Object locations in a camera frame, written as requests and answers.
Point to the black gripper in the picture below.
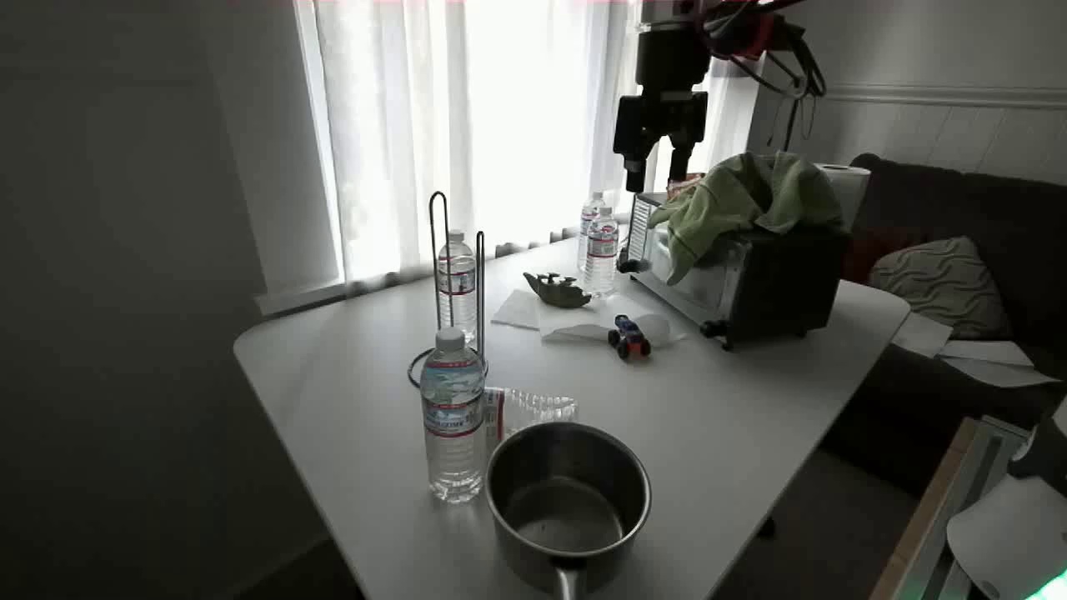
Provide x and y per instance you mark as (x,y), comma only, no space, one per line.
(660,121)

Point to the silver metal pot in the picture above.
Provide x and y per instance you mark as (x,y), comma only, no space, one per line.
(567,516)

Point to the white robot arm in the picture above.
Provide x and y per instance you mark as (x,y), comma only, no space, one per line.
(672,53)

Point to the small labelled water bottle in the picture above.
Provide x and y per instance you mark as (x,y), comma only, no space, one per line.
(459,268)
(602,238)

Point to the dark green toy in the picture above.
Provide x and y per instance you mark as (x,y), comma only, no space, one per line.
(553,286)

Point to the black box with green cloth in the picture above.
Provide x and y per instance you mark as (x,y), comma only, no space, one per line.
(777,291)

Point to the white container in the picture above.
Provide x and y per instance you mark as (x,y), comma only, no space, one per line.
(847,192)

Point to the white sheer curtain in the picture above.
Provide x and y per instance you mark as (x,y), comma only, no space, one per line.
(389,133)

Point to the grey patterned pillow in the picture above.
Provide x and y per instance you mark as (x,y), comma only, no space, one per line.
(938,285)

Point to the white paper sheet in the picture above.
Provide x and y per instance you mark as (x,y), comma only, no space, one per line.
(920,335)
(1000,364)

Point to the upright labelled water bottle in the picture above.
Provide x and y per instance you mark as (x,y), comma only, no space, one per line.
(453,416)

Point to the dark sofa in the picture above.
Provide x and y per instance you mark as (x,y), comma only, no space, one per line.
(988,211)

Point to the white window ledge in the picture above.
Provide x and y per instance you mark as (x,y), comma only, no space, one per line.
(302,296)

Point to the white round object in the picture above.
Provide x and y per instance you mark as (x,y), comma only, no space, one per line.
(1010,536)

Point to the light wooden frame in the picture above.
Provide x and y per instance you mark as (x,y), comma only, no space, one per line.
(933,512)

